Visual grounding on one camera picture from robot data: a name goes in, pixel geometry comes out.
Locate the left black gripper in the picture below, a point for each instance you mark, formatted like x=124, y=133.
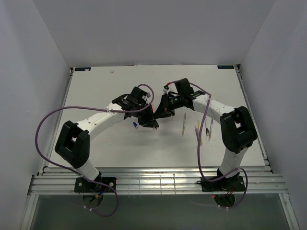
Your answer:
x=150, y=116

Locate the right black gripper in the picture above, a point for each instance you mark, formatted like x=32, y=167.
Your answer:
x=163, y=108

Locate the grey silver pen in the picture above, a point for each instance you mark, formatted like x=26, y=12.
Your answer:
x=184, y=124

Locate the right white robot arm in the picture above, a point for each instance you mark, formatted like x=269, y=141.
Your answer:
x=237, y=128

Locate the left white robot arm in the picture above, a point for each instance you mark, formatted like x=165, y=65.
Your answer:
x=73, y=143

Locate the yellow pen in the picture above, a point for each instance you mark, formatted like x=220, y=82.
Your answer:
x=199, y=126

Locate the black tipped pen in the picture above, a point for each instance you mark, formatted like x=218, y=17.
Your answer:
x=206, y=128

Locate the right blue corner label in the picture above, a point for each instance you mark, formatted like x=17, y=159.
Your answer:
x=225, y=66

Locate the blue corner label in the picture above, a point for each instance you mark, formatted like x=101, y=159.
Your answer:
x=82, y=69
x=225, y=66

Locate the left blue corner label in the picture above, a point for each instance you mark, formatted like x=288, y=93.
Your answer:
x=82, y=69

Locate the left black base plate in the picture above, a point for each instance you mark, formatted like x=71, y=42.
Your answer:
x=85, y=186

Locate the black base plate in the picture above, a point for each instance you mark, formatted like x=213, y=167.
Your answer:
x=224, y=185
x=85, y=186

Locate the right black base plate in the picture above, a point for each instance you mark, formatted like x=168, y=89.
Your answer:
x=224, y=185

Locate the aluminium rail frame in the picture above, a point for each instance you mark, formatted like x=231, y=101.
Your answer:
x=153, y=181

